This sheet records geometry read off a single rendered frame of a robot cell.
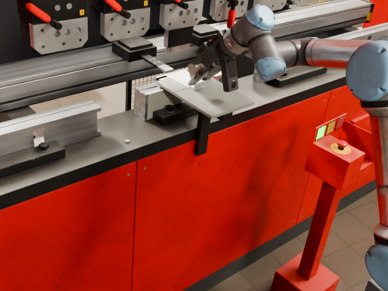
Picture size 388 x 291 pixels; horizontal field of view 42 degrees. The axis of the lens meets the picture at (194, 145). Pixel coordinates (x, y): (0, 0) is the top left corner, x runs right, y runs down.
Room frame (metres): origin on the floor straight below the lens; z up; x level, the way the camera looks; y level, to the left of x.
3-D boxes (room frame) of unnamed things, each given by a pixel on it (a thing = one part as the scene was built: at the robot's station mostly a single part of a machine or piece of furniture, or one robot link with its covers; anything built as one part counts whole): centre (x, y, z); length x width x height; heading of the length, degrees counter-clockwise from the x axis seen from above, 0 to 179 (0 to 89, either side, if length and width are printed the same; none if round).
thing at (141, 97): (1.59, 0.05, 0.92); 0.39 x 0.06 x 0.10; 134
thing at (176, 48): (1.55, 0.09, 1.13); 0.10 x 0.02 x 0.10; 134
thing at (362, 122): (2.14, -0.77, 0.58); 0.15 x 0.02 x 0.07; 134
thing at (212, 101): (1.44, -0.02, 1.00); 0.26 x 0.18 x 0.01; 44
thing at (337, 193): (1.60, -0.54, 0.39); 0.06 x 0.06 x 0.54; 46
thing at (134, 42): (1.66, 0.20, 1.01); 0.26 x 0.12 x 0.05; 44
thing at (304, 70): (1.92, -0.39, 0.89); 0.30 x 0.05 x 0.03; 134
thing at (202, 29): (1.87, -0.03, 1.01); 0.26 x 0.12 x 0.05; 44
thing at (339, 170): (1.60, -0.54, 0.75); 0.20 x 0.16 x 0.18; 136
